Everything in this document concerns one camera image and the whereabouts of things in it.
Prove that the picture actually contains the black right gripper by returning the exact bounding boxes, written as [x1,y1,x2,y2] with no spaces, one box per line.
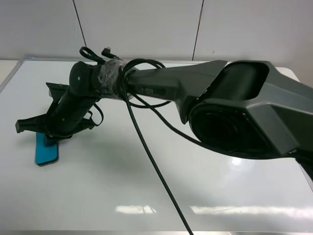
[15,82,97,146]

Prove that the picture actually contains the blue whiteboard eraser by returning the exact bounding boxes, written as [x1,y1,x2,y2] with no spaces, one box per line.
[35,133,59,166]

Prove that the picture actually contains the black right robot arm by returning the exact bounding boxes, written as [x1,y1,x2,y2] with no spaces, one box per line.
[16,58,313,175]

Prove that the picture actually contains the white whiteboard with aluminium frame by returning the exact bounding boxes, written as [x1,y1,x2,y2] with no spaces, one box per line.
[0,61,313,233]

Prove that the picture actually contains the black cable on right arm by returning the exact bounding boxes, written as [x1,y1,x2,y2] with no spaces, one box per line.
[79,46,235,235]

